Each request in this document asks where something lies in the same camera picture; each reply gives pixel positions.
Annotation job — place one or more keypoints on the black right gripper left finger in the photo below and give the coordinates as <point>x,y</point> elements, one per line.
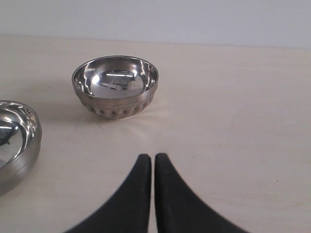
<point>128,209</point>

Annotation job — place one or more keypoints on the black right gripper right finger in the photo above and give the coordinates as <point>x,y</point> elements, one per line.
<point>178,209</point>

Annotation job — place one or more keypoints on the ribbed steel bowl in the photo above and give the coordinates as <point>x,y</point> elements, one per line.
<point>115,87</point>

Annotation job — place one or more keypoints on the smooth steel bowl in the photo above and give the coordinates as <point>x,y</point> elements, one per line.
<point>20,143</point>

